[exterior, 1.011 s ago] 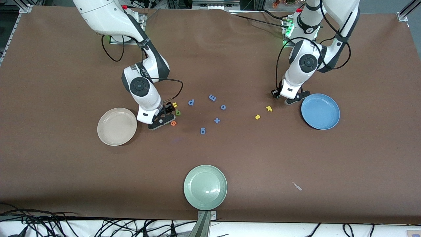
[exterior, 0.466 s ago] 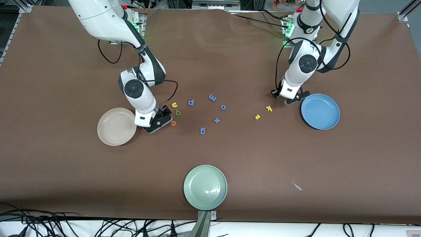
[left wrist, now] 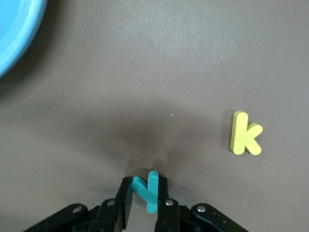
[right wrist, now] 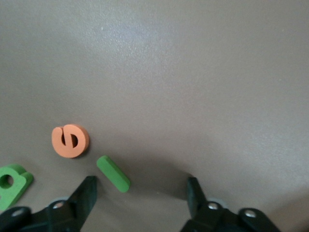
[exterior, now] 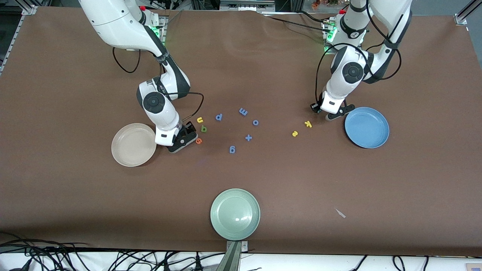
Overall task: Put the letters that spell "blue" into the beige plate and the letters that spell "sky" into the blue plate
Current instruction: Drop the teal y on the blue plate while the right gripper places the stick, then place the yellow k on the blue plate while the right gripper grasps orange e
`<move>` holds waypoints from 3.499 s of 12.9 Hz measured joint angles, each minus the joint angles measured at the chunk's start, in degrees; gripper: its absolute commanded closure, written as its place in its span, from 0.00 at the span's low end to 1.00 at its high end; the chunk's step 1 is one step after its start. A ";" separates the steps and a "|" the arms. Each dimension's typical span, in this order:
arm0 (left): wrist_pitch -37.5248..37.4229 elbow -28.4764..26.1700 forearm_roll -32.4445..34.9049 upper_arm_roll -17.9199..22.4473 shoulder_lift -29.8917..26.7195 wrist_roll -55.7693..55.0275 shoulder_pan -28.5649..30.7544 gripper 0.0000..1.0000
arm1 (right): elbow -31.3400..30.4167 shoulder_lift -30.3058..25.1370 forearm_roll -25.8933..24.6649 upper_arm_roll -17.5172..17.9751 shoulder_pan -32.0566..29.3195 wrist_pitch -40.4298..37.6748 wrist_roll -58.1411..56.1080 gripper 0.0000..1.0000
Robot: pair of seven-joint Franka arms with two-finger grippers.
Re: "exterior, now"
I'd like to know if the metal camera stand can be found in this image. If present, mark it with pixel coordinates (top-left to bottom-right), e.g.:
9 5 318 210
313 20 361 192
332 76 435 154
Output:
215 240 249 271

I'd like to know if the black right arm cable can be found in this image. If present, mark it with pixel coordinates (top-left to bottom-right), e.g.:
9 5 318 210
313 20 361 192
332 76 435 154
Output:
112 47 205 123

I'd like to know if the beige round plate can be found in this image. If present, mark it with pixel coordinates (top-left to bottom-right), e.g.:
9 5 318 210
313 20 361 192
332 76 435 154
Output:
111 123 157 167

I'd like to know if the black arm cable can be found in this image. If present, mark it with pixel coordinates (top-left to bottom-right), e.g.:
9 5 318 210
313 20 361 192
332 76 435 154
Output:
112 47 205 123
316 0 402 110

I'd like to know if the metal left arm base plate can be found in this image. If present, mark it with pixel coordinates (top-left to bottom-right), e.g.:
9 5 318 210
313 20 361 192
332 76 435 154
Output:
323 19 364 56

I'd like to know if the brown table cover sheet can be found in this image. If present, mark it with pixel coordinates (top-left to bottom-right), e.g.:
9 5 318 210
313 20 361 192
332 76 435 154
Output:
0 7 482 256

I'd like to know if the grey metal rail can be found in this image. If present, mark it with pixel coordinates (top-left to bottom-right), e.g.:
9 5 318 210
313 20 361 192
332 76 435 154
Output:
220 0 276 12

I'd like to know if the orange background clutter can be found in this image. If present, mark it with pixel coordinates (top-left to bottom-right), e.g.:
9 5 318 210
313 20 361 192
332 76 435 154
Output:
311 0 339 10

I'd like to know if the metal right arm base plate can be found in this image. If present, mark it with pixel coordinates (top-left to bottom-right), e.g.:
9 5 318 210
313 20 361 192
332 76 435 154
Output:
151 15 168 42

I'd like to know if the green round plate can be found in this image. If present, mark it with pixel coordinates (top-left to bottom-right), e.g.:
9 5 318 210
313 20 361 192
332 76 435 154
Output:
210 189 261 241

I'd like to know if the aluminium frame profile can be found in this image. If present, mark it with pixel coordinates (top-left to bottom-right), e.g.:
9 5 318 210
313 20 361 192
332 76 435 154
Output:
454 0 482 26
0 5 38 76

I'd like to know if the blue round plate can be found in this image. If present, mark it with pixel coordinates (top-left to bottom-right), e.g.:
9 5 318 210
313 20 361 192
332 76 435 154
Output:
345 107 390 149

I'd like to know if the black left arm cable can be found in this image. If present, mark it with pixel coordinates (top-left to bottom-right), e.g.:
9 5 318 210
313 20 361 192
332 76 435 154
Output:
316 0 402 110

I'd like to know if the black cable tangle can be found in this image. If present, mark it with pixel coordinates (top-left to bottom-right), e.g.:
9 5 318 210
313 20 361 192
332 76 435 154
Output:
0 230 226 271

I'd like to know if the black cable on table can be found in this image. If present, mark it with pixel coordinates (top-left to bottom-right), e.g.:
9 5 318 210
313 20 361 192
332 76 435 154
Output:
262 14 334 34

